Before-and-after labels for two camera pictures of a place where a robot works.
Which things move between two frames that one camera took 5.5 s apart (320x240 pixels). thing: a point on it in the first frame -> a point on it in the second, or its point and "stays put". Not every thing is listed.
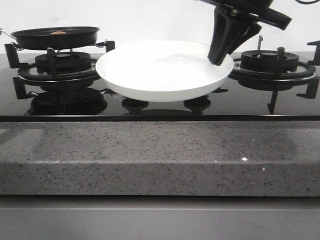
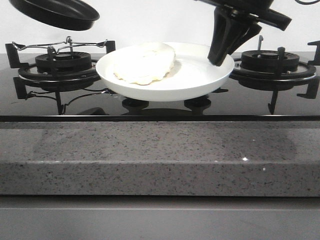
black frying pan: x=56 y=38 -> x=71 y=15
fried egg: x=58 y=32 -> x=144 y=63
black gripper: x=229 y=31 stays put
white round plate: x=162 y=70 stays put
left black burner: x=66 y=62 stays put
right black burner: x=266 y=60 stays put
